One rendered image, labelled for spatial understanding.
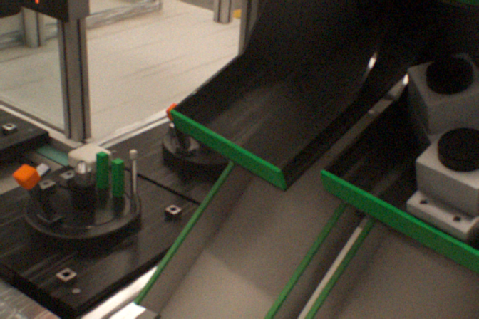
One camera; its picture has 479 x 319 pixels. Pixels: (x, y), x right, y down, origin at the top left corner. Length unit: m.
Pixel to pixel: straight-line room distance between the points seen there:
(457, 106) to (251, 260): 0.26
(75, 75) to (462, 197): 0.69
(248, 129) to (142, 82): 1.00
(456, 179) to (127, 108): 1.05
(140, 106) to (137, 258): 0.68
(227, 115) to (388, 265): 0.20
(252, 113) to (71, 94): 0.50
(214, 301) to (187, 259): 0.05
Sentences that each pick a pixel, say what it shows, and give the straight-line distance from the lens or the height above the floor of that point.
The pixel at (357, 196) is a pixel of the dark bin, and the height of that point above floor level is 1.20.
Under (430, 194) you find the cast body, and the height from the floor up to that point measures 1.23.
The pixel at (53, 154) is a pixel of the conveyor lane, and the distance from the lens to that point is 1.04.
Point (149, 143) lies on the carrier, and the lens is 1.02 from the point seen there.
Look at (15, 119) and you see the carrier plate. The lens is 1.10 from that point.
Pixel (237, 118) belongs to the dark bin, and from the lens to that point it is 0.56.
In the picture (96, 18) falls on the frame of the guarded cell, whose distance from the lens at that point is 1.90.
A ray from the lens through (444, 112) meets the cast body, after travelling 0.47.
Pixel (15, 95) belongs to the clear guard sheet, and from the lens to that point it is 1.15.
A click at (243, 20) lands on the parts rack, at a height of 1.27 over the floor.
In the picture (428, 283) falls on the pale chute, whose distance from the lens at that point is 0.59.
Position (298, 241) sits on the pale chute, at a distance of 0.61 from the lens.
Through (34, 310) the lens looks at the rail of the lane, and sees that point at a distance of 0.73.
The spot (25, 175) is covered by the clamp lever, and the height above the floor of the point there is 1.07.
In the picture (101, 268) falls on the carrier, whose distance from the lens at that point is 0.76.
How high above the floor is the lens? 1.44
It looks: 29 degrees down
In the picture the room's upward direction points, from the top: 5 degrees clockwise
